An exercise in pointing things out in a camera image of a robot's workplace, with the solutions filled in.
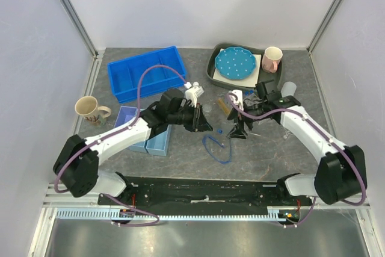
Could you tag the beige floral mug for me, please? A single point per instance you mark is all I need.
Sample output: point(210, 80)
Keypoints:
point(89, 109)

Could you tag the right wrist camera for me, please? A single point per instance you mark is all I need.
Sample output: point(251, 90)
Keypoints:
point(235, 98)

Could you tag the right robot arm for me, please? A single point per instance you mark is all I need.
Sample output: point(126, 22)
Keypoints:
point(341, 172)

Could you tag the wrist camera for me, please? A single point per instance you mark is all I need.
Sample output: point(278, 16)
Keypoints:
point(235, 98)
point(193, 92)

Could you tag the light blue cable duct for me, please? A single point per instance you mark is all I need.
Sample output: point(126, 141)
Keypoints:
point(120, 215)

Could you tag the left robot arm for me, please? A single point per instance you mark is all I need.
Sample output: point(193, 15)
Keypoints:
point(77, 167)

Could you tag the white square plate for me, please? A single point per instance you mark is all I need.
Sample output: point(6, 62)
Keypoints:
point(237, 66)

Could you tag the light blue box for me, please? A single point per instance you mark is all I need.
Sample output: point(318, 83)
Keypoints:
point(139, 147)
point(158, 145)

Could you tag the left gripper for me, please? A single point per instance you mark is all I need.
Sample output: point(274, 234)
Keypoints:
point(200, 123)

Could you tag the blue divided plastic bin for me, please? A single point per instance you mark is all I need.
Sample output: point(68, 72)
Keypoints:
point(124, 75)

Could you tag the purple small box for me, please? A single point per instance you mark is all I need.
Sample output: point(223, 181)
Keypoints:
point(125, 114)

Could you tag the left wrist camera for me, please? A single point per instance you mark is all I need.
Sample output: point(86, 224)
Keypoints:
point(193, 92)

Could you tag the light blue middle box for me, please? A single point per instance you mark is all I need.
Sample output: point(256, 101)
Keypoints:
point(139, 147)

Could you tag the light blue right box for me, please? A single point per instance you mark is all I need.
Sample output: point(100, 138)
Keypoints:
point(158, 145)

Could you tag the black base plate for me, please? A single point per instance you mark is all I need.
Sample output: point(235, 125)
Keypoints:
point(177, 197)

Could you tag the pink mug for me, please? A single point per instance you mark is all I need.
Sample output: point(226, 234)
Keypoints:
point(271, 59)

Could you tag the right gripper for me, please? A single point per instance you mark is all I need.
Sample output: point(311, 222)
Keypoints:
point(237, 132)

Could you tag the clear safety goggles blue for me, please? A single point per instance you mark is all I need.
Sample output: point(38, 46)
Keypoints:
point(215, 148)

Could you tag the blue dotted plate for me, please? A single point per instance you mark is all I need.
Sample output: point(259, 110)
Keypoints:
point(235, 63)

